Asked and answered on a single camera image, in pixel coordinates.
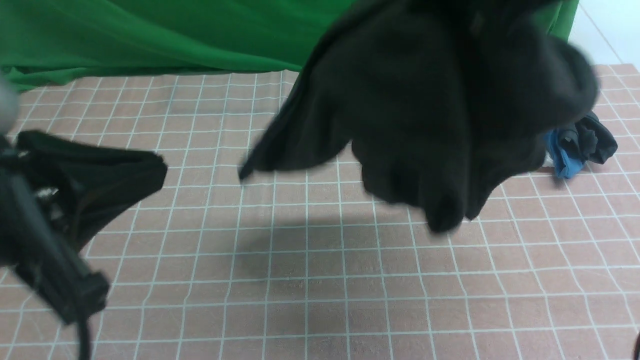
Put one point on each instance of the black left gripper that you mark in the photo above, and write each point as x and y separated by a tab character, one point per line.
56	196

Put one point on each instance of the dark gray long-sleeved shirt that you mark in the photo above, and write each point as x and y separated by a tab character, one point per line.
441	101

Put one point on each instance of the blue crumpled shirt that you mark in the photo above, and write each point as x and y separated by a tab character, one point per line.
566	162

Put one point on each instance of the dark gray crumpled shirt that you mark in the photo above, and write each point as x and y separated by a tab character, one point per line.
587	140

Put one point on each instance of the green backdrop cloth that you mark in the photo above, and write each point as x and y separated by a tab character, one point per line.
55	42

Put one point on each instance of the pink checkered tablecloth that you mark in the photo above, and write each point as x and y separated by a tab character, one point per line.
307	267

